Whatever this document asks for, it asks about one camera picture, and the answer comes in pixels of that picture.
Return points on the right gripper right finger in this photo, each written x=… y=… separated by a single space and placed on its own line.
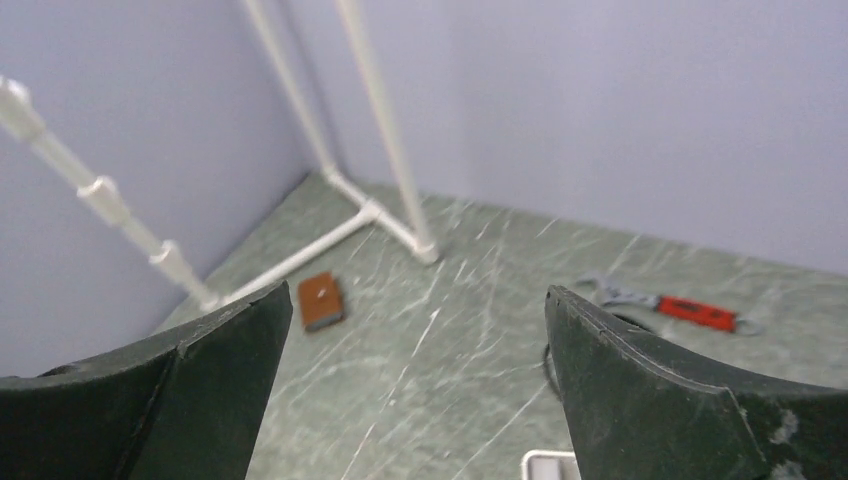
x=641 y=407

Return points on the red handled adjustable wrench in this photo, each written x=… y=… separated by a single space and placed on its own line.
x=718 y=318

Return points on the white plastic tray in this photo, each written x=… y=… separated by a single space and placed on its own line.
x=540 y=464

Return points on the white pvc pipe frame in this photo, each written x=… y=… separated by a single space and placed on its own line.
x=174 y=98

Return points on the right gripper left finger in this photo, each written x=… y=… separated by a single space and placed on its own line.
x=186 y=403

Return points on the brown leather card holder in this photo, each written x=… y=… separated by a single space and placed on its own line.
x=321 y=302

